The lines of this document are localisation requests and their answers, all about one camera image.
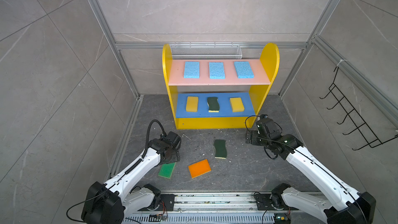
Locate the black wire hook rack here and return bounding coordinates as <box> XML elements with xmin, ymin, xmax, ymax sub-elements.
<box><xmin>319</xmin><ymin>66</ymin><xmax>398</xmax><ymax>151</ymax></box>

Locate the blue sponge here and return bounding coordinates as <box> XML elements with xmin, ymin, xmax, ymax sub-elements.
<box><xmin>183</xmin><ymin>61</ymin><xmax>200</xmax><ymax>79</ymax></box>
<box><xmin>209</xmin><ymin>62</ymin><xmax>226</xmax><ymax>79</ymax></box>

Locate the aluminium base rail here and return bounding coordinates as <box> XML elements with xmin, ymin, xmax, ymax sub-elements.
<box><xmin>123</xmin><ymin>189</ymin><xmax>332</xmax><ymax>224</ymax></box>

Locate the yellow sponge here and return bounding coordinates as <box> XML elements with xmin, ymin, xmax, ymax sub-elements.
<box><xmin>230</xmin><ymin>97</ymin><xmax>245</xmax><ymax>113</ymax></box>
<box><xmin>186</xmin><ymin>96</ymin><xmax>199</xmax><ymax>113</ymax></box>

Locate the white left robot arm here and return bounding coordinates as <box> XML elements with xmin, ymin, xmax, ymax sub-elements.
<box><xmin>81</xmin><ymin>132</ymin><xmax>181</xmax><ymax>224</ymax></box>

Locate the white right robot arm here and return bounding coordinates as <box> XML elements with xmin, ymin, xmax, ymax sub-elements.
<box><xmin>246</xmin><ymin>115</ymin><xmax>376</xmax><ymax>224</ymax></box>

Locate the black corrugated cable conduit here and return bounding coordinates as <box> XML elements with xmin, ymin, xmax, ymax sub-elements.
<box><xmin>141</xmin><ymin>119</ymin><xmax>167</xmax><ymax>159</ymax></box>

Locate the dark green sponge curved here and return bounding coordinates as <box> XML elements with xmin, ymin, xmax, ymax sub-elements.
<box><xmin>207</xmin><ymin>96</ymin><xmax>220</xmax><ymax>113</ymax></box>

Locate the orange sponge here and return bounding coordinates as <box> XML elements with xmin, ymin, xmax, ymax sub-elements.
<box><xmin>188</xmin><ymin>159</ymin><xmax>211</xmax><ymax>178</ymax></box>

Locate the yellow shelf unit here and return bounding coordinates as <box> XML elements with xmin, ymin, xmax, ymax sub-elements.
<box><xmin>162</xmin><ymin>43</ymin><xmax>280</xmax><ymax>130</ymax></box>

